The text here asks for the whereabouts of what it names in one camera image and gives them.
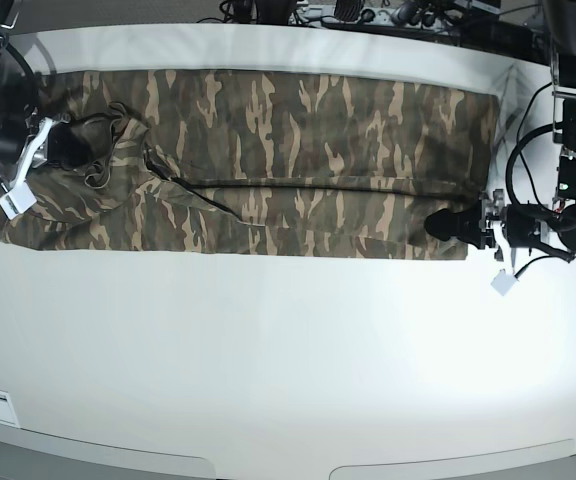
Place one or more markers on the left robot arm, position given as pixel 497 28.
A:
pixel 559 228

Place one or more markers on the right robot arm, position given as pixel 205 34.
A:
pixel 21 96

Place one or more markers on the camouflage T-shirt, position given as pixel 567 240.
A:
pixel 257 162

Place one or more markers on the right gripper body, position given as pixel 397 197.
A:
pixel 41 155

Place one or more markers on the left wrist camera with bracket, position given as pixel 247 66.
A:
pixel 506 279

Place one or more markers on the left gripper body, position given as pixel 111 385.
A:
pixel 520 225

